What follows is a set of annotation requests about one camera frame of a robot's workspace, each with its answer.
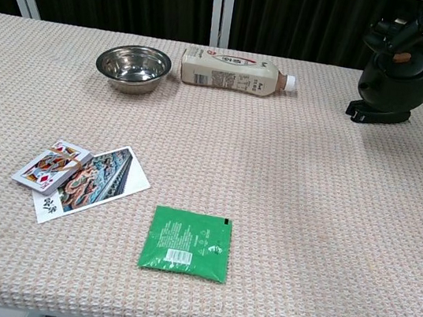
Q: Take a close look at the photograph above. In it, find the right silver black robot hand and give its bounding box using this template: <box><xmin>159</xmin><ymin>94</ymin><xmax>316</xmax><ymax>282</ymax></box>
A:
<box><xmin>365</xmin><ymin>0</ymin><xmax>423</xmax><ymax>58</ymax></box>

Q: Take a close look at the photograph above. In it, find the black teapot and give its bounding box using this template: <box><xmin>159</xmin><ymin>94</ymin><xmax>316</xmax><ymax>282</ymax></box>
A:
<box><xmin>353</xmin><ymin>12</ymin><xmax>423</xmax><ymax>118</ymax></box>

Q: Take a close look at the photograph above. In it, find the beige milk tea bottle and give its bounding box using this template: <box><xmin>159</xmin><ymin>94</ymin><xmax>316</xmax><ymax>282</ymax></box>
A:
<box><xmin>177</xmin><ymin>43</ymin><xmax>302</xmax><ymax>103</ymax></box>

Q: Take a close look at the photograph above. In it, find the beige woven tablecloth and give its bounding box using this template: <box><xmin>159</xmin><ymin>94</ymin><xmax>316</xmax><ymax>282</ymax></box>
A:
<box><xmin>0</xmin><ymin>12</ymin><xmax>423</xmax><ymax>317</ymax></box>

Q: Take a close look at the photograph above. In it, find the stainless steel bowl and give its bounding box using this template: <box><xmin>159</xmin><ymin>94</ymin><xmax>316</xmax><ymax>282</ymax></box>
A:
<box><xmin>91</xmin><ymin>39</ymin><xmax>175</xmax><ymax>100</ymax></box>

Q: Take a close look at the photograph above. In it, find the green sachet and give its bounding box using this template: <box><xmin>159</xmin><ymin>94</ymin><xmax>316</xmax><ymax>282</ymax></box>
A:
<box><xmin>135</xmin><ymin>203</ymin><xmax>236</xmax><ymax>285</ymax></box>

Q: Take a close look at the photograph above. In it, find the dragon picture postcard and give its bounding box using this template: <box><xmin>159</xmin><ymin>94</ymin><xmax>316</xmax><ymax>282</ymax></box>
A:
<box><xmin>28</xmin><ymin>132</ymin><xmax>157</xmax><ymax>240</ymax></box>

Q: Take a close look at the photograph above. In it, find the playing card deck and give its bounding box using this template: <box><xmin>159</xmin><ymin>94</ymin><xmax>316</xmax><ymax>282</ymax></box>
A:
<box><xmin>9</xmin><ymin>133</ymin><xmax>95</xmax><ymax>202</ymax></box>

